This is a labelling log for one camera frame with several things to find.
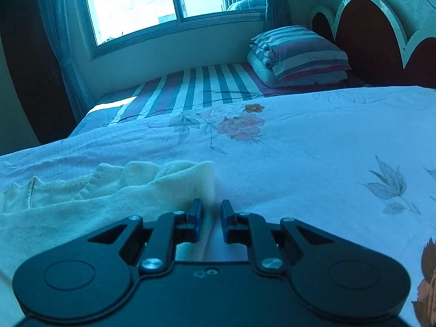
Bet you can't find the striped folded quilt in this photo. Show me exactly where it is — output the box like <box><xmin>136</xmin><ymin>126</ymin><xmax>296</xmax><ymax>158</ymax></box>
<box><xmin>250</xmin><ymin>25</ymin><xmax>351</xmax><ymax>82</ymax></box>

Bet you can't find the right blue curtain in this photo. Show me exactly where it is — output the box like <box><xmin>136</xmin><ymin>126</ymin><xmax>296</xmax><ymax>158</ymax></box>
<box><xmin>265</xmin><ymin>0</ymin><xmax>292</xmax><ymax>31</ymax></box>

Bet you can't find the white pillow under quilt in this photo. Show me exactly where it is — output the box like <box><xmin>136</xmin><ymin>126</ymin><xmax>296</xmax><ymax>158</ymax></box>
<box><xmin>247</xmin><ymin>51</ymin><xmax>348</xmax><ymax>88</ymax></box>

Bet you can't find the window with frame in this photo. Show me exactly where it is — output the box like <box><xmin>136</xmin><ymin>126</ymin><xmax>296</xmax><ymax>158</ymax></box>
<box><xmin>77</xmin><ymin>0</ymin><xmax>265</xmax><ymax>57</ymax></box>

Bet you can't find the left blue curtain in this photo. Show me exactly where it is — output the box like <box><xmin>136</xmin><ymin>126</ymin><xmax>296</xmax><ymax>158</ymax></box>
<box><xmin>37</xmin><ymin>0</ymin><xmax>93</xmax><ymax>122</ymax></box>

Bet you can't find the floral white bed sheet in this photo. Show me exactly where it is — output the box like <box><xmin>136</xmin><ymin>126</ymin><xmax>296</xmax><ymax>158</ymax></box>
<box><xmin>1</xmin><ymin>86</ymin><xmax>435</xmax><ymax>326</ymax></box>

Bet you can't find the cream knit sweater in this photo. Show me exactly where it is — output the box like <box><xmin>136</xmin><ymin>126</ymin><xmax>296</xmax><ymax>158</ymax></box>
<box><xmin>1</xmin><ymin>161</ymin><xmax>215</xmax><ymax>278</ymax></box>

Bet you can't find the striped mattress sheet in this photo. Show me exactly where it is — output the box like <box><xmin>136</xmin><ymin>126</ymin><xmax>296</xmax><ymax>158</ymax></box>
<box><xmin>71</xmin><ymin>63</ymin><xmax>367</xmax><ymax>136</ymax></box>

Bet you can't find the blue bundle on windowsill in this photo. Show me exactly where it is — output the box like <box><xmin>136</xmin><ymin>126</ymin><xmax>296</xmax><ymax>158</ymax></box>
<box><xmin>227</xmin><ymin>0</ymin><xmax>266</xmax><ymax>11</ymax></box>

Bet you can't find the red scalloped headboard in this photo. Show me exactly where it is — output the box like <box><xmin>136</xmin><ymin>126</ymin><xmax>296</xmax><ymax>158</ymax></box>
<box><xmin>310</xmin><ymin>0</ymin><xmax>435</xmax><ymax>89</ymax></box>

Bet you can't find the blue curtain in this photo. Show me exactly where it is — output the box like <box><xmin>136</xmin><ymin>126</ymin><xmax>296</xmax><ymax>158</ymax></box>
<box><xmin>37</xmin><ymin>0</ymin><xmax>93</xmax><ymax>122</ymax></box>
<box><xmin>265</xmin><ymin>0</ymin><xmax>292</xmax><ymax>31</ymax></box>

